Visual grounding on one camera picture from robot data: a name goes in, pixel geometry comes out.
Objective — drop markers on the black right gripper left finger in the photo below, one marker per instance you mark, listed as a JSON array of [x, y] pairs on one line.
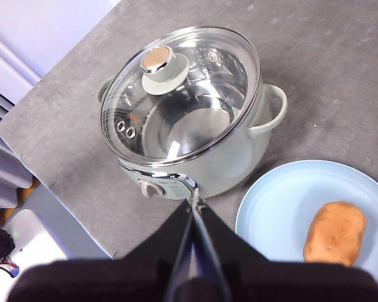
[[113, 280]]

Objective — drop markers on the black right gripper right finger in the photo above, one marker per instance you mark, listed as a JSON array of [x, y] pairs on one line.
[[286, 283]]

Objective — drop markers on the brown potato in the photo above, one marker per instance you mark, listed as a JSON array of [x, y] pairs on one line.
[[334, 234]]

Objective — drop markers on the glass lid with green knob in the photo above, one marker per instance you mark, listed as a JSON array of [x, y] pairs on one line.
[[165, 70]]

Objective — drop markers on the blue round plate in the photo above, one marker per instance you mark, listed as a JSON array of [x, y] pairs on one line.
[[271, 220]]

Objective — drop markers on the pale green electric steamer pot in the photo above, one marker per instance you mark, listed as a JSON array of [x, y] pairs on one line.
[[233, 157]]

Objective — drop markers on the pale ridged panel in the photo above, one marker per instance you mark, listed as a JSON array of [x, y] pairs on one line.
[[6, 176]]

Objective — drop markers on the grey metal frame beam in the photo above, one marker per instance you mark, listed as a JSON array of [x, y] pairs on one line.
[[56, 220]]

